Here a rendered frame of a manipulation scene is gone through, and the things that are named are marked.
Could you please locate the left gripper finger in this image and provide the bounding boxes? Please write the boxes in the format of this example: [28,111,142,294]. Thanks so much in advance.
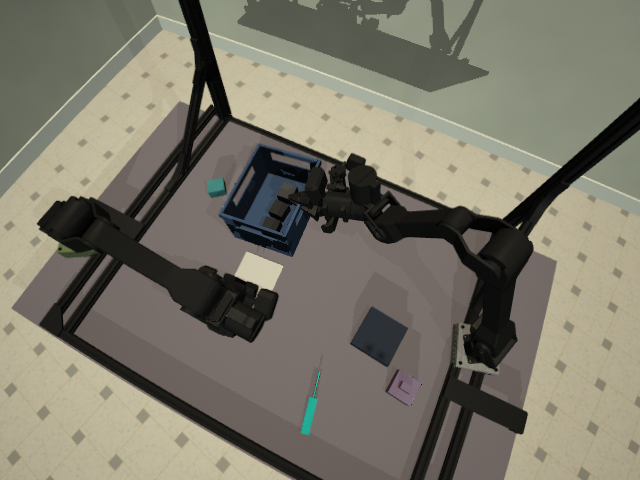
[290,200,319,221]
[289,191,313,210]

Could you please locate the dark blue plastic crate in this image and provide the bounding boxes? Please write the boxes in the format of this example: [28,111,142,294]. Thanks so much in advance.
[218,145,320,257]

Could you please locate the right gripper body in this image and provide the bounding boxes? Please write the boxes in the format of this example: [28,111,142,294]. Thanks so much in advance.
[198,265,279,321]

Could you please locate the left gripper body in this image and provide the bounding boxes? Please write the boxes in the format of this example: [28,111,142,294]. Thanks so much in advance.
[305,167,352,234]

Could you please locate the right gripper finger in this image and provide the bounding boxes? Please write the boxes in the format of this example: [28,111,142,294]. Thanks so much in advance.
[246,281,259,295]
[223,273,246,285]

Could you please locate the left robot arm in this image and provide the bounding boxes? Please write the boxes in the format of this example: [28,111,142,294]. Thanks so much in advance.
[348,165,534,370]

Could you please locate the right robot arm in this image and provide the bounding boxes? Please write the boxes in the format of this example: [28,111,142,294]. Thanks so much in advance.
[37,196,266,343]

